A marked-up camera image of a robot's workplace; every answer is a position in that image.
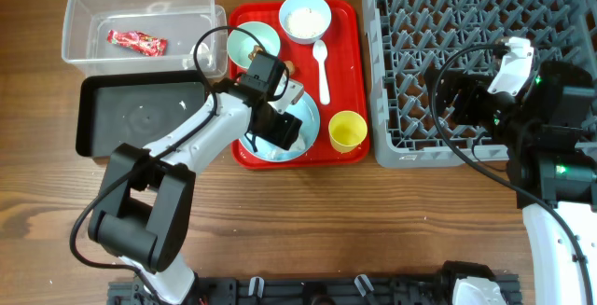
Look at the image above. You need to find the red serving tray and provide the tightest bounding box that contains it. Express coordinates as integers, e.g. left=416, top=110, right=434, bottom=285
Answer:
left=229, top=0, right=369, bottom=170

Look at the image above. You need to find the light blue bowl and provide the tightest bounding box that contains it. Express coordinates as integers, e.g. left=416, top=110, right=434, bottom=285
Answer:
left=278, top=0, right=332, bottom=45

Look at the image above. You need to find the orange carrot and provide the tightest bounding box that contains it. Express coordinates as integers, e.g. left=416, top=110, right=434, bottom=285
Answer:
left=285, top=61, right=296, bottom=76

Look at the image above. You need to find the brown food scrap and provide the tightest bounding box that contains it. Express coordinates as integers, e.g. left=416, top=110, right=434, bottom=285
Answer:
left=248, top=45, right=263, bottom=61

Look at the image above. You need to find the white plastic spoon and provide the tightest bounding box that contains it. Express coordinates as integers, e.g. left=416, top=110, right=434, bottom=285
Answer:
left=312, top=40, right=331, bottom=105

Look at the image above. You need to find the red snack wrapper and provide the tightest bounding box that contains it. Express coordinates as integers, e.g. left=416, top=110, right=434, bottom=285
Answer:
left=106, top=30, right=168, bottom=57

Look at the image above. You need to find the black plastic tray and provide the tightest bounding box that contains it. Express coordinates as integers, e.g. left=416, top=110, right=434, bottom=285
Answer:
left=76, top=70, right=205, bottom=158

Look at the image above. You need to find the light blue plate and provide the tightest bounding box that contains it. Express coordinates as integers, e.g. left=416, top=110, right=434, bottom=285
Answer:
left=239, top=93, right=321, bottom=163

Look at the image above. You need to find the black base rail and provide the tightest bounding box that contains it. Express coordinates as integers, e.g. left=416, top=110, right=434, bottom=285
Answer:
left=106, top=260, right=521, bottom=305

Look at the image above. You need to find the green bowl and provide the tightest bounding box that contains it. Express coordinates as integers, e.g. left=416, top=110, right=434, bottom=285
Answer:
left=227, top=21, right=281, bottom=70

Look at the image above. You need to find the clear plastic bin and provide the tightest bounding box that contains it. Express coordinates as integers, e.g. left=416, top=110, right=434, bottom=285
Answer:
left=62, top=0, right=228, bottom=78

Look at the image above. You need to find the grey dishwasher rack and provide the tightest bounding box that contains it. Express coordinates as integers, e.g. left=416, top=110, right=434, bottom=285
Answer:
left=362, top=0, right=596, bottom=169

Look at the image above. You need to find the yellow plastic cup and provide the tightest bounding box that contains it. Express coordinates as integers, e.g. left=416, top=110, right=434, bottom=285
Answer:
left=328, top=110, right=368, bottom=153

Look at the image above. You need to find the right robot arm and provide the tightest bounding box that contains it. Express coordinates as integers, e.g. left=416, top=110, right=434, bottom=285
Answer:
left=423, top=37, right=596, bottom=304

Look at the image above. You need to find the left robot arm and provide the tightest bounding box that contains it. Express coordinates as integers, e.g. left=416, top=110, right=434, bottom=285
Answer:
left=69, top=47, right=304, bottom=304

